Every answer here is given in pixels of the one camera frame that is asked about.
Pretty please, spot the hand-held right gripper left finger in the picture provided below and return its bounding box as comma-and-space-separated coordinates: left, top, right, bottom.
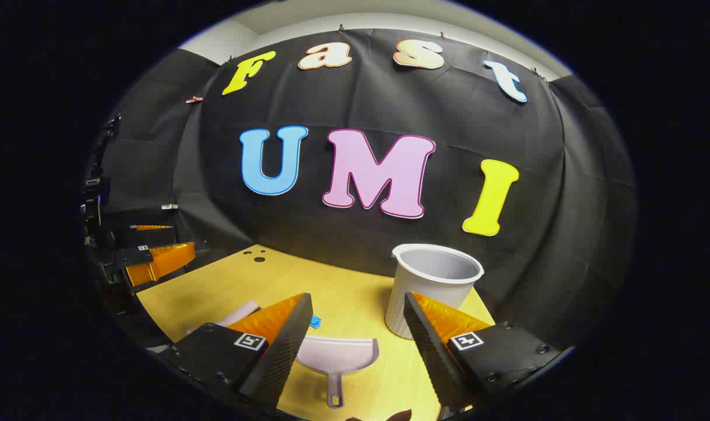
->
159, 292, 313, 413

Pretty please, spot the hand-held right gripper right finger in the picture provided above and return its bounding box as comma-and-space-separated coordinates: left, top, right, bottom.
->
403, 291, 565, 417

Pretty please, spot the pale lilac dustpan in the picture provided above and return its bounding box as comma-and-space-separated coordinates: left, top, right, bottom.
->
295, 336, 380, 409

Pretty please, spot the pale lilac small broom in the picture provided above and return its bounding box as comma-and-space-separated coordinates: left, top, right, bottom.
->
187, 301, 261, 335

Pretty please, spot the white ribbed garbage bin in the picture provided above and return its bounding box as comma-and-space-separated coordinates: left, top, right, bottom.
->
385, 243, 485, 340

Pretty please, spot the wooden desktop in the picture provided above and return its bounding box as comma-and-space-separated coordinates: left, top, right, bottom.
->
136, 244, 496, 421

